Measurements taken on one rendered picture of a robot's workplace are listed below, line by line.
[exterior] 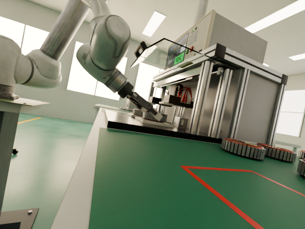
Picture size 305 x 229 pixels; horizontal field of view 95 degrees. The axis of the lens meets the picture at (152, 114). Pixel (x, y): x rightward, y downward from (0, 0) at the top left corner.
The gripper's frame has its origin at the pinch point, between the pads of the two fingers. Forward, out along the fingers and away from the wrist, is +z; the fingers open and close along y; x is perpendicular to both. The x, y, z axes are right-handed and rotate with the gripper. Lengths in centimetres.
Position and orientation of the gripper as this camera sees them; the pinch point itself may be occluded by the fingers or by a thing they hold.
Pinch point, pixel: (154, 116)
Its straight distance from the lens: 68.4
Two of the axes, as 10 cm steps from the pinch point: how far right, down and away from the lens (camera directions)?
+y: -3.4, -0.8, 9.4
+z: 7.0, 6.4, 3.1
